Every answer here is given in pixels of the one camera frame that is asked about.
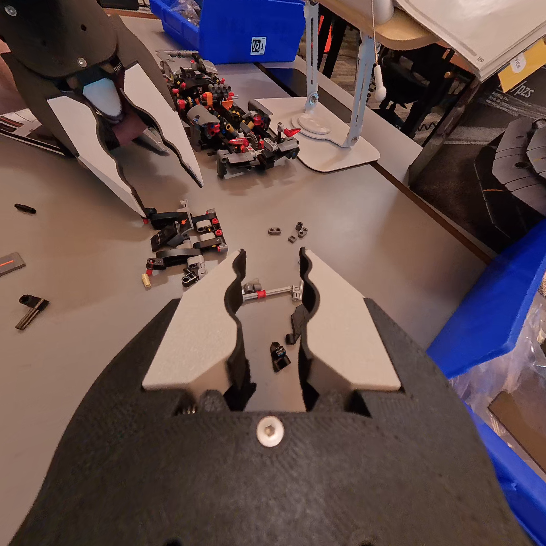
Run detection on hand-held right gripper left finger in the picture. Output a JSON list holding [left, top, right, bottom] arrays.
[[142, 249, 257, 412]]

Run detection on black lego set box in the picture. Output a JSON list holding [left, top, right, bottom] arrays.
[[407, 40, 546, 253]]

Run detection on grey lego axle assembly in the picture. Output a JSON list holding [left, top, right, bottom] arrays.
[[241, 278, 305, 304]]

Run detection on blue storage bin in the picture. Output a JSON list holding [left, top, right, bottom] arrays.
[[427, 230, 546, 546], [149, 0, 306, 65]]

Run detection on lego instruction booklet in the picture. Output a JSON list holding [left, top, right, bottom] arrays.
[[392, 0, 546, 82]]

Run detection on white book stand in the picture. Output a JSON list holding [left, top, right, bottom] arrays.
[[254, 0, 448, 173]]

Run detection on lego sticker sheet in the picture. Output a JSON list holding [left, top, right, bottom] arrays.
[[0, 109, 73, 158]]

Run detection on person's left forearm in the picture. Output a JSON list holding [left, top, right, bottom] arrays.
[[0, 55, 25, 115]]

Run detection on dark chair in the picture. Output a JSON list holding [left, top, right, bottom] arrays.
[[316, 13, 476, 139]]

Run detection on large lego car chassis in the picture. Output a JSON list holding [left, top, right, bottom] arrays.
[[156, 49, 301, 180]]

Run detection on brown cardboard piece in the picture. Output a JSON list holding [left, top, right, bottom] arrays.
[[486, 384, 546, 455]]

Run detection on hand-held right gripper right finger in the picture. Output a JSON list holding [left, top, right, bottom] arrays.
[[298, 247, 403, 413]]

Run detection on person's left hand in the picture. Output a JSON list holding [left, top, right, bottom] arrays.
[[112, 120, 148, 149]]

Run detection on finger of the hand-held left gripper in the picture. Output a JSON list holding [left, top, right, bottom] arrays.
[[121, 63, 205, 189], [46, 94, 149, 217]]

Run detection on black grey lego subassembly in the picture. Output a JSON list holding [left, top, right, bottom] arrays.
[[142, 200, 229, 278]]

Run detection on clear plastic bags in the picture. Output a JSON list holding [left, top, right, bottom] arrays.
[[173, 0, 202, 24], [450, 277, 546, 431]]

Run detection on black lego wing panel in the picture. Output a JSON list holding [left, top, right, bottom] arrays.
[[285, 304, 311, 346]]

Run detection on grey tile orange stripe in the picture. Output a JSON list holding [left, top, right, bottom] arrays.
[[0, 253, 26, 278]]

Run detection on black angled lego connector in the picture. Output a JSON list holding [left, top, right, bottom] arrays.
[[16, 294, 50, 331]]

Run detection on white cord with bead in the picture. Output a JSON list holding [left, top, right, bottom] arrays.
[[371, 0, 387, 102]]

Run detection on black lego piece blue pin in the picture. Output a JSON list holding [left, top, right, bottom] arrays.
[[270, 341, 292, 373]]

